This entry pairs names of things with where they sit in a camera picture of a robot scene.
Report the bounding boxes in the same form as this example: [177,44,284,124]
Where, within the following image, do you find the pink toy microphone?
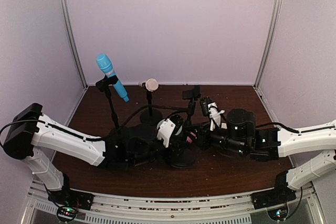
[186,132,197,144]

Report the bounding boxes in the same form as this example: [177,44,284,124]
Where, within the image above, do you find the black microphone stand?
[168,85,201,169]
[96,76,129,140]
[140,90,163,126]

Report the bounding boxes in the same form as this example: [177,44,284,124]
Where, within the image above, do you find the blue toy microphone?
[96,54,129,102]

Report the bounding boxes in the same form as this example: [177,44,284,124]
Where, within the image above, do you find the cream toy microphone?
[139,78,159,92]

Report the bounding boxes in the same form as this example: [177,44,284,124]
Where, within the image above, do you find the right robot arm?
[203,105,335,190]

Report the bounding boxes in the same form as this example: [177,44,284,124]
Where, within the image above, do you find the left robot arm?
[2,103,195,194]

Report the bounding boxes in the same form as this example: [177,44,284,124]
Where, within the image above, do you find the light green ceramic bowl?
[175,124,183,135]

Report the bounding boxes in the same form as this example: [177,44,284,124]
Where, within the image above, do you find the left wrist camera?
[156,114,183,148]

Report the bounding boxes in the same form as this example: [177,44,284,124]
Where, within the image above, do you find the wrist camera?
[156,114,183,148]
[199,97,226,131]

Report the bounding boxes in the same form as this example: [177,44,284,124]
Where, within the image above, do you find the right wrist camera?
[199,97,226,131]

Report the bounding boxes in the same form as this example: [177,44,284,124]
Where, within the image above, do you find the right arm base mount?
[251,171,296,222]

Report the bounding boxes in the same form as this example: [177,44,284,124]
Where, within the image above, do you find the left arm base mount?
[44,174,94,223]

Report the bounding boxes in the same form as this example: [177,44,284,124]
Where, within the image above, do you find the front aluminium rail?
[26,191,321,224]

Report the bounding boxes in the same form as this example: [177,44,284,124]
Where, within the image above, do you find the right aluminium frame post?
[254,0,283,90]

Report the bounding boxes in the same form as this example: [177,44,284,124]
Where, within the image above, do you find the aluminium frame post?
[254,0,283,90]
[60,0,88,89]

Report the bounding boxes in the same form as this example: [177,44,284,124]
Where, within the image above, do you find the left aluminium frame post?
[60,0,88,89]

